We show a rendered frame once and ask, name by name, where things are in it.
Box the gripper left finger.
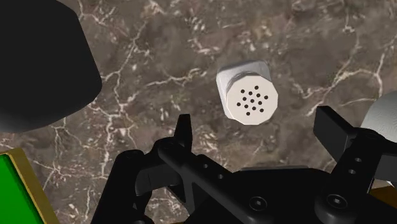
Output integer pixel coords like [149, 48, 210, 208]
[90, 113, 249, 224]

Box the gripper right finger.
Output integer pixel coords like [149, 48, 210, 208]
[312, 106, 397, 224]

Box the white rounded object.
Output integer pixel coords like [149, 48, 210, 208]
[360, 90, 397, 143]

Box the white salt shaker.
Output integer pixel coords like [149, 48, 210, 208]
[216, 60, 279, 126]

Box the green box with gold rim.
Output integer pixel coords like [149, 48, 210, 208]
[0, 147, 60, 224]

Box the large black rounded object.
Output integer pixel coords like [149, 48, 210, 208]
[0, 0, 103, 134]

